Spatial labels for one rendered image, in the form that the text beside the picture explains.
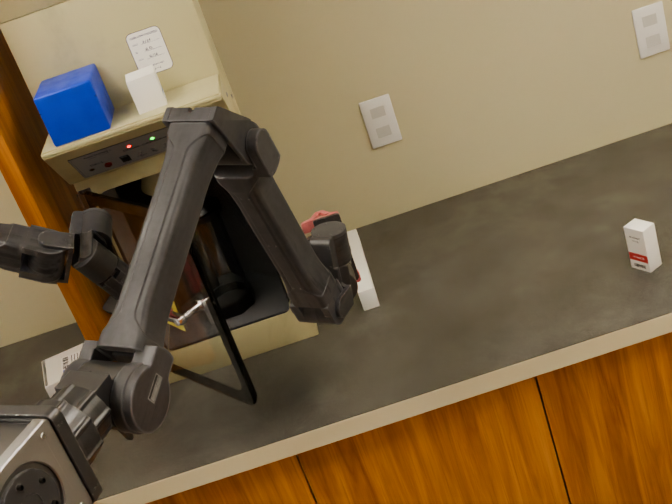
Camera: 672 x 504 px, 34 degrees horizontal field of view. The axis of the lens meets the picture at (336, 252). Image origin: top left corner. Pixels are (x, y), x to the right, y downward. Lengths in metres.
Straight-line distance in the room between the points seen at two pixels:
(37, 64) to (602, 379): 1.14
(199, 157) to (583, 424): 1.01
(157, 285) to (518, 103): 1.39
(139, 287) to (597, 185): 1.35
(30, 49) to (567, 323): 1.05
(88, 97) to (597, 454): 1.12
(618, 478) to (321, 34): 1.09
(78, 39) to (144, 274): 0.74
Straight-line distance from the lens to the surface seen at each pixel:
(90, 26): 1.93
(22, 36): 1.95
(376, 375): 2.00
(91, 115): 1.86
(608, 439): 2.11
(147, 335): 1.26
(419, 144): 2.49
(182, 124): 1.38
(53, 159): 1.90
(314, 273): 1.64
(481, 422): 2.01
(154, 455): 2.04
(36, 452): 1.12
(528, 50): 2.48
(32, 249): 1.77
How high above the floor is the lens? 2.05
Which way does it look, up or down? 27 degrees down
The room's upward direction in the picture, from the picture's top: 20 degrees counter-clockwise
